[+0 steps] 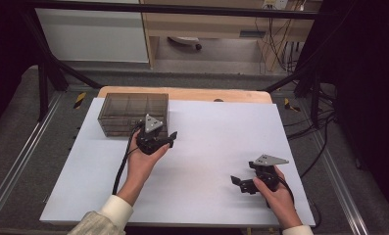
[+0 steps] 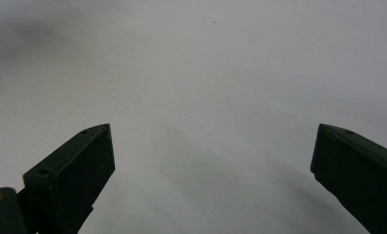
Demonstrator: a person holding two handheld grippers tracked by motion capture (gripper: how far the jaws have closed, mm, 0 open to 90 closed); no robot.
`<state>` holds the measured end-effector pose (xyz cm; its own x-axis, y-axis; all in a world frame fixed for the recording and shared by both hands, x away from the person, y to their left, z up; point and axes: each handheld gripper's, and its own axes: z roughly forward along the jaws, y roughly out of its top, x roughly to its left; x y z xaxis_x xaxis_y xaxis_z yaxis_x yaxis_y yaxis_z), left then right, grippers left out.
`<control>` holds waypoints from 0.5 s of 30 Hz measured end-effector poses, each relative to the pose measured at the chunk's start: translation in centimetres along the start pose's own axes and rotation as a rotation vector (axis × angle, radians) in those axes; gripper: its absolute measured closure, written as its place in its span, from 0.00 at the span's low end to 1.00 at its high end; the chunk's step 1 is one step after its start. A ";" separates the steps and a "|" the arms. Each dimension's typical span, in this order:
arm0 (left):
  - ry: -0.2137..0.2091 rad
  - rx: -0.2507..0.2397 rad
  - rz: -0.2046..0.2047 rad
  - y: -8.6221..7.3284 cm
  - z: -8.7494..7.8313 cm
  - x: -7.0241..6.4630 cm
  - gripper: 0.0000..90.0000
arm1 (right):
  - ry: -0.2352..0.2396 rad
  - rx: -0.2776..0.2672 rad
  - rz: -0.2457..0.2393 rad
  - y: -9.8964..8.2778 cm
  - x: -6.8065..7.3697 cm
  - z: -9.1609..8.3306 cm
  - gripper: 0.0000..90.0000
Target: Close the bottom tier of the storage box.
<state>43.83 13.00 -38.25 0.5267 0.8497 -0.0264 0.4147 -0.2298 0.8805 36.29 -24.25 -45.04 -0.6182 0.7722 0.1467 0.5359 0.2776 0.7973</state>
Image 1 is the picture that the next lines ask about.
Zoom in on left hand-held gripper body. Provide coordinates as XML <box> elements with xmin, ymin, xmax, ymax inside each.
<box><xmin>135</xmin><ymin>114</ymin><xmax>170</xmax><ymax>156</ymax></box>

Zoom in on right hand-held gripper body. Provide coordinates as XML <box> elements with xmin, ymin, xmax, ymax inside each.
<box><xmin>253</xmin><ymin>154</ymin><xmax>290</xmax><ymax>193</ymax></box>

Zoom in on smoky transparent drawer organizer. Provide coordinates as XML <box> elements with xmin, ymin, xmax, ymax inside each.
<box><xmin>97</xmin><ymin>92</ymin><xmax>170</xmax><ymax>138</ymax></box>

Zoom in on person's left hand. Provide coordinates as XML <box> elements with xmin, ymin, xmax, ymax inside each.
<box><xmin>126</xmin><ymin>133</ymin><xmax>171</xmax><ymax>191</ymax></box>

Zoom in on person's right hand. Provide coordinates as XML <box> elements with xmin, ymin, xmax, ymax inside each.
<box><xmin>253</xmin><ymin>167</ymin><xmax>303</xmax><ymax>230</ymax></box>

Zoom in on yellow and black tape marker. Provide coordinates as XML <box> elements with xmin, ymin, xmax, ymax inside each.
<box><xmin>73</xmin><ymin>91</ymin><xmax>87</xmax><ymax>110</ymax></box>
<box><xmin>283</xmin><ymin>97</ymin><xmax>302</xmax><ymax>113</ymax></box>

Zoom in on white chair base with caster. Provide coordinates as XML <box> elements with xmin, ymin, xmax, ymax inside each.
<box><xmin>167</xmin><ymin>35</ymin><xmax>204</xmax><ymax>52</ymax></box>

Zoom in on black metal stand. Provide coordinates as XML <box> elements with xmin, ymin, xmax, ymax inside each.
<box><xmin>263</xmin><ymin>6</ymin><xmax>338</xmax><ymax>129</ymax></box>
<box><xmin>18</xmin><ymin>8</ymin><xmax>104</xmax><ymax>122</ymax></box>

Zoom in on light wooden desk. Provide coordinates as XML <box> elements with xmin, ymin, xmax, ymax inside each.
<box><xmin>139</xmin><ymin>0</ymin><xmax>323</xmax><ymax>71</ymax></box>

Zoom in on white cabinet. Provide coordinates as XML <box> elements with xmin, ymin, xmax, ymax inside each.
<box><xmin>34</xmin><ymin>0</ymin><xmax>150</xmax><ymax>64</ymax></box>

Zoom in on black horizontal metal bar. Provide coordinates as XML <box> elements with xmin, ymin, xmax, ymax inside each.
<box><xmin>19</xmin><ymin>1</ymin><xmax>334</xmax><ymax>21</ymax></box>

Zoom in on white power strip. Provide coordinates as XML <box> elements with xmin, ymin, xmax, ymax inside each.
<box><xmin>262</xmin><ymin>0</ymin><xmax>290</xmax><ymax>11</ymax></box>

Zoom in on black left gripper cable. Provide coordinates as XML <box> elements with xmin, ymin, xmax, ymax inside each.
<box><xmin>111</xmin><ymin>120</ymin><xmax>145</xmax><ymax>196</ymax></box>

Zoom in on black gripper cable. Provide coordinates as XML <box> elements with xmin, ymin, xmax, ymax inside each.
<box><xmin>111</xmin><ymin>120</ymin><xmax>145</xmax><ymax>196</ymax></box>
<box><xmin>279</xmin><ymin>175</ymin><xmax>322</xmax><ymax>229</ymax></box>

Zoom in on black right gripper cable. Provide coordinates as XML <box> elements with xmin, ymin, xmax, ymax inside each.
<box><xmin>279</xmin><ymin>175</ymin><xmax>322</xmax><ymax>229</ymax></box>

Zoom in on black floor cables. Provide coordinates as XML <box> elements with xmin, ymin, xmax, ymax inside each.
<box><xmin>282</xmin><ymin>103</ymin><xmax>339</xmax><ymax>179</ymax></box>

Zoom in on aluminium floor rail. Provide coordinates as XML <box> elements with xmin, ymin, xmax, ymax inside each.
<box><xmin>308</xmin><ymin>129</ymin><xmax>370</xmax><ymax>235</ymax></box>
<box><xmin>0</xmin><ymin>92</ymin><xmax>65</xmax><ymax>227</ymax></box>

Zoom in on bundle of hanging cables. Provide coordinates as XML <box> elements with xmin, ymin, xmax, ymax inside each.
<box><xmin>254</xmin><ymin>9</ymin><xmax>308</xmax><ymax>73</ymax></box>

